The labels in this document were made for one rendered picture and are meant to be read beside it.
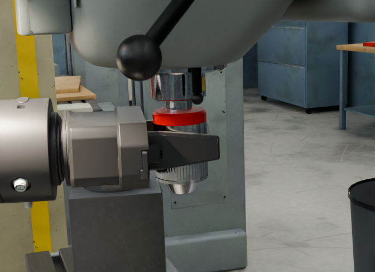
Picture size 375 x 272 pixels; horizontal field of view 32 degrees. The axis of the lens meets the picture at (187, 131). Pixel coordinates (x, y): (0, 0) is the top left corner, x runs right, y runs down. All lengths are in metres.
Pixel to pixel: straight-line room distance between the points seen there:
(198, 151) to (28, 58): 1.75
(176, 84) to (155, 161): 0.07
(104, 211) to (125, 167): 0.33
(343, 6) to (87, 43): 0.19
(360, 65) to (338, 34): 0.45
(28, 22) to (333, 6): 0.23
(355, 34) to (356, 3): 7.62
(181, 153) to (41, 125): 0.12
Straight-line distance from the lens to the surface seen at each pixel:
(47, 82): 2.28
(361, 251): 2.55
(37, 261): 1.17
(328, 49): 7.94
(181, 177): 0.56
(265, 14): 0.51
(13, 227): 2.38
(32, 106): 0.55
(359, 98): 8.13
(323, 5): 0.53
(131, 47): 0.41
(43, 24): 0.52
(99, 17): 0.48
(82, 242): 0.86
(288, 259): 3.58
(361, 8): 0.50
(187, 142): 0.54
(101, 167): 0.53
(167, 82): 0.54
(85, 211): 0.84
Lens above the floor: 1.36
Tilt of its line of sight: 11 degrees down
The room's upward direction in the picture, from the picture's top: 2 degrees counter-clockwise
